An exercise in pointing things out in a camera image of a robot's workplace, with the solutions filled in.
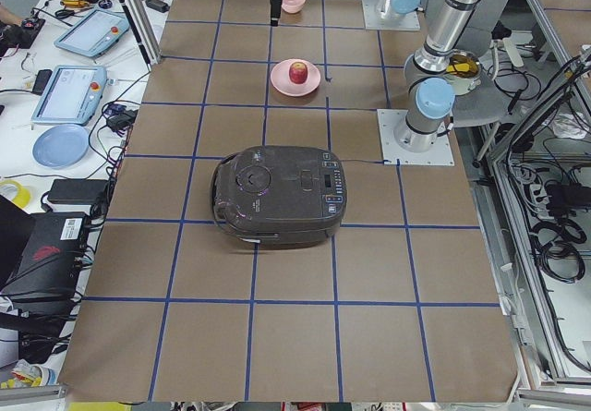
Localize blue teach pendant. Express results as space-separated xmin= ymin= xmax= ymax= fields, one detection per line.
xmin=30 ymin=65 xmax=107 ymax=125
xmin=54 ymin=9 xmax=130 ymax=58

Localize upper blue teach pendant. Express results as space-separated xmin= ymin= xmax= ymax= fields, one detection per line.
xmin=54 ymin=9 xmax=130 ymax=58

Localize pink bowl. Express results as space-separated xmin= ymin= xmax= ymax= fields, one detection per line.
xmin=282 ymin=0 xmax=307 ymax=14

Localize red apple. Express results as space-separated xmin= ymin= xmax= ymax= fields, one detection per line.
xmin=288 ymin=61 xmax=308 ymax=84

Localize glass pot lid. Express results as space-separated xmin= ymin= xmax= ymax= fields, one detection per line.
xmin=443 ymin=51 xmax=481 ymax=96

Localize aluminium frame post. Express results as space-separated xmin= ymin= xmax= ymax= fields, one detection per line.
xmin=119 ymin=0 xmax=161 ymax=66

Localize black computer box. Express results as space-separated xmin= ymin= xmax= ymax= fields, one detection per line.
xmin=2 ymin=212 xmax=90 ymax=301

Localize lower blue teach pendant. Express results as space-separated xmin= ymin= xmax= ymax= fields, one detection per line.
xmin=30 ymin=65 xmax=107 ymax=125

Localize blue plate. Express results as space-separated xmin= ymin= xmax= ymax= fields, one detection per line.
xmin=32 ymin=124 xmax=89 ymax=169

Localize yellow tape roll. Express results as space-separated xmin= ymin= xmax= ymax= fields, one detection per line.
xmin=0 ymin=179 xmax=31 ymax=209

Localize dark brown rice cooker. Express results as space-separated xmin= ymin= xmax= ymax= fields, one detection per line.
xmin=211 ymin=145 xmax=347 ymax=246

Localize black power adapter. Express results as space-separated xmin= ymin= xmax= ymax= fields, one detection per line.
xmin=47 ymin=179 xmax=107 ymax=205

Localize pink plate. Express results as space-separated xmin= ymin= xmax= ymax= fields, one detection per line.
xmin=270 ymin=59 xmax=321 ymax=97

